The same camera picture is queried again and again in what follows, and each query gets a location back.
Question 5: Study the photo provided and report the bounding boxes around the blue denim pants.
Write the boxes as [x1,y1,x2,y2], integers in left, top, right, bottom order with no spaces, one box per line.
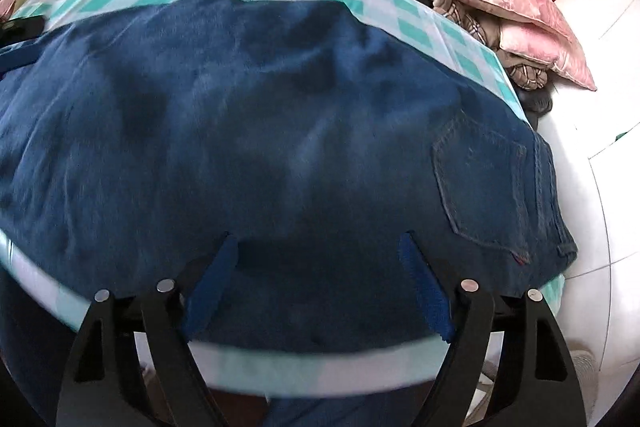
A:
[0,0,579,356]

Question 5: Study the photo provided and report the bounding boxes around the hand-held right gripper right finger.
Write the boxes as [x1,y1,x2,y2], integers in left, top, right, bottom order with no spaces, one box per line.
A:
[397,231,587,427]

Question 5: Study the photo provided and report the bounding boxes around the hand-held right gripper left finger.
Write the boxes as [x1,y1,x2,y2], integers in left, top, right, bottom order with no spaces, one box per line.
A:
[56,233,240,427]

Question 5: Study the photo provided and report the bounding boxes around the dark clothing pile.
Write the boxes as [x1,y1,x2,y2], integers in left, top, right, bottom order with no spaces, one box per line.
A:
[515,81,555,128]

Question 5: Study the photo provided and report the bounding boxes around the brown plaid blanket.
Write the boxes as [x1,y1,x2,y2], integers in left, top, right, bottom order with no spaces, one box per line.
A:
[431,0,550,94]

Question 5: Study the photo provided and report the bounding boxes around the white electric fan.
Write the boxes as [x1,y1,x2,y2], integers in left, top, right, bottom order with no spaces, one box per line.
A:
[565,347,601,408]

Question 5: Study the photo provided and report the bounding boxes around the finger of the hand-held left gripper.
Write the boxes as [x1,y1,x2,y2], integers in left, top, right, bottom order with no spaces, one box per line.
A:
[0,43,40,75]
[0,18,45,45]

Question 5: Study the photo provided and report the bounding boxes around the small pink pillow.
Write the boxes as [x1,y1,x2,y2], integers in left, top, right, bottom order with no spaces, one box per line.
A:
[497,19,597,92]

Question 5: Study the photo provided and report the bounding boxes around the white wardrobe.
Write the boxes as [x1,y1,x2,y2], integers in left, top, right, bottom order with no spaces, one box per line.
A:
[462,0,640,427]

